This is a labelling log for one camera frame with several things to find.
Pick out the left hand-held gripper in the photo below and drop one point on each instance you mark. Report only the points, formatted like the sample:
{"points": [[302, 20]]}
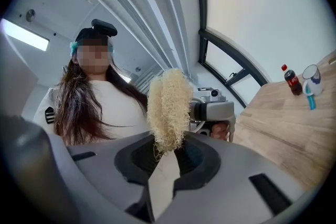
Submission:
{"points": [[212, 110]]}

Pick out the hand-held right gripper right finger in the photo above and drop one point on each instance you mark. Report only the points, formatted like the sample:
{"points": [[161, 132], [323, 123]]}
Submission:
{"points": [[231, 178]]}

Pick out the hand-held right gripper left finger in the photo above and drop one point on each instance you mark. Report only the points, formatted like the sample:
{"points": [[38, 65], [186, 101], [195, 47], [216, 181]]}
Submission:
{"points": [[105, 178]]}

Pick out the beige loofah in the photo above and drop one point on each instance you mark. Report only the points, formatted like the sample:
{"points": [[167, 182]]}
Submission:
{"points": [[169, 107]]}

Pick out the small white enamel mug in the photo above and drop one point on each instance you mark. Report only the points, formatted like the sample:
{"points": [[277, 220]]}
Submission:
{"points": [[313, 81]]}

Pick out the person's left hand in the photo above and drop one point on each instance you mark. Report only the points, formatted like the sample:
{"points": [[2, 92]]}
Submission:
{"points": [[220, 131]]}

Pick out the person in white top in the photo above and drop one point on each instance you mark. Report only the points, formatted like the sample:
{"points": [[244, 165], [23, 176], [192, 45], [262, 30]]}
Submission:
{"points": [[118, 110]]}

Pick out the dark cola bottle red cap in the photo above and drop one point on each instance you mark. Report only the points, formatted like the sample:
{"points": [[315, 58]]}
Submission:
{"points": [[292, 81]]}

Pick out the teal plastic tool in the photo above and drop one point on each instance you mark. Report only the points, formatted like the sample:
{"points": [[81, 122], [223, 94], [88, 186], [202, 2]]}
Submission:
{"points": [[311, 101]]}

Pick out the person's head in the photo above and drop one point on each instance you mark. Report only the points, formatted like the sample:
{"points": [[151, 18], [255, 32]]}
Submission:
{"points": [[92, 57]]}

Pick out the ceiling light panel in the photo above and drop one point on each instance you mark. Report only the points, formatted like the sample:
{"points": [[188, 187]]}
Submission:
{"points": [[25, 34]]}

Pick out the round ceiling sensor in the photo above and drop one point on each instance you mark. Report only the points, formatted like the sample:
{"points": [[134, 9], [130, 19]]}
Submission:
{"points": [[30, 15]]}

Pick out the white ceiling duct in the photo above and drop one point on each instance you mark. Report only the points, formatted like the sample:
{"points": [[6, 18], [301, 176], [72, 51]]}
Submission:
{"points": [[136, 8]]}

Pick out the black head camera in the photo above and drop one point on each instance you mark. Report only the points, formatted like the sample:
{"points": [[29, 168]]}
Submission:
{"points": [[103, 27]]}

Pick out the black head mount band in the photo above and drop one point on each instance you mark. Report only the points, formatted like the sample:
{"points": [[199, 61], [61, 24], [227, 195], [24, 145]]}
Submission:
{"points": [[84, 34]]}

